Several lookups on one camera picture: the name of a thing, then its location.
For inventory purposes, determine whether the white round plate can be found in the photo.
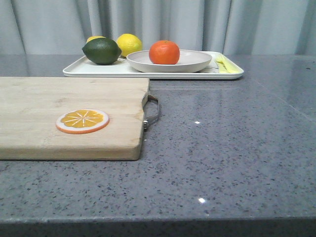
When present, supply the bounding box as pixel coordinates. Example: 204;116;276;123
126;49;213;73

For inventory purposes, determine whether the orange fruit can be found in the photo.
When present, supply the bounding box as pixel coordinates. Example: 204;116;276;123
149;40;180;65

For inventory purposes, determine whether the white rectangular tray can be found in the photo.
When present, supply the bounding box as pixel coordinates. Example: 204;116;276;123
63;49;244;80

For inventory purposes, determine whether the orange slice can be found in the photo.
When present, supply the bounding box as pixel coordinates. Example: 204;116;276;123
55;109;110;134

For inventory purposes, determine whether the yellow lemon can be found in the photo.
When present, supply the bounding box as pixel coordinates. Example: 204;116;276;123
86;36;105;43
117;34;143;57

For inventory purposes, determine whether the yellow plastic fork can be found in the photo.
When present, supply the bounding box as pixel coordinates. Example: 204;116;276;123
215;55;240;74

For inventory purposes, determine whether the green lime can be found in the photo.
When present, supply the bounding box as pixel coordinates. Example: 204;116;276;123
82;38;121;65

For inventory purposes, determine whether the wooden cutting board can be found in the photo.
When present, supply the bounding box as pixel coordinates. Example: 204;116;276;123
0;77;149;160

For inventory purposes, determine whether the rear yellow lemon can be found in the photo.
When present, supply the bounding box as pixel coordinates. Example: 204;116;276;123
86;36;105;43

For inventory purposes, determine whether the grey curtain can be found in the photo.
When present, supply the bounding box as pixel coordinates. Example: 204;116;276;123
0;0;316;55

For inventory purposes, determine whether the metal cutting board handle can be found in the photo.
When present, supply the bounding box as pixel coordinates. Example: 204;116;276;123
143;94;161;131

